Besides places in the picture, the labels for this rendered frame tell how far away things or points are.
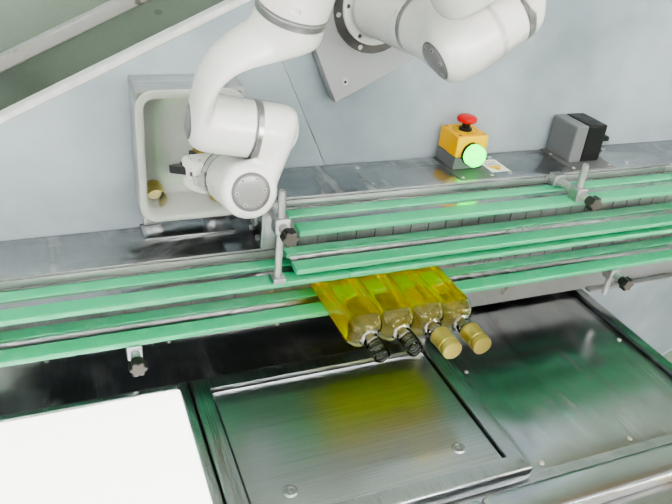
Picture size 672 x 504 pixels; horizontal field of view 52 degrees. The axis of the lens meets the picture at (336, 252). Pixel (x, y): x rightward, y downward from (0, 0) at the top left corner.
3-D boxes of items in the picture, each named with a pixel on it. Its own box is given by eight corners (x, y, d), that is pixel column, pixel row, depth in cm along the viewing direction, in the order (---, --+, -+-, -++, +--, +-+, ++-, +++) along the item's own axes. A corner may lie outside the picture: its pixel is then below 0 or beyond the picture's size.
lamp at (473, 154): (459, 164, 134) (467, 170, 131) (463, 142, 132) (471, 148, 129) (478, 162, 135) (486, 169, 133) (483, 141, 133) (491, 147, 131)
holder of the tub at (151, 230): (137, 225, 123) (144, 247, 117) (128, 74, 109) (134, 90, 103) (230, 216, 129) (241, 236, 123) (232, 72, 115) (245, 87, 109)
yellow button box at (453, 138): (434, 156, 140) (452, 170, 134) (440, 121, 136) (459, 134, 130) (463, 153, 142) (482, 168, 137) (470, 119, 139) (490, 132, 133)
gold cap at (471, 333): (458, 340, 115) (471, 356, 112) (461, 323, 113) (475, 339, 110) (475, 337, 116) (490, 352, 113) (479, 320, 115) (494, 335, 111)
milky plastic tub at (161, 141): (134, 201, 120) (141, 224, 113) (126, 75, 109) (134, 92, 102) (231, 193, 126) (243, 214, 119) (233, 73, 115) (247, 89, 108)
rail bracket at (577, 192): (542, 183, 138) (586, 213, 127) (551, 148, 134) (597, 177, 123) (558, 181, 139) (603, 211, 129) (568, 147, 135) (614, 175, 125)
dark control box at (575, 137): (543, 148, 150) (567, 163, 143) (552, 113, 146) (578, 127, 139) (573, 145, 153) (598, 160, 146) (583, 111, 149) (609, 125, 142)
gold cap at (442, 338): (451, 325, 113) (465, 341, 109) (446, 342, 114) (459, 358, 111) (433, 327, 111) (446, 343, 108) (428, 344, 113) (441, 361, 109)
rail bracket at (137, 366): (117, 348, 120) (127, 399, 109) (115, 316, 116) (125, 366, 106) (141, 344, 121) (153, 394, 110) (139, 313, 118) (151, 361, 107)
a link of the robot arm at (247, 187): (235, 96, 82) (309, 108, 86) (216, 91, 91) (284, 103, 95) (219, 219, 85) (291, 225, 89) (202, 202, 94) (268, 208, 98)
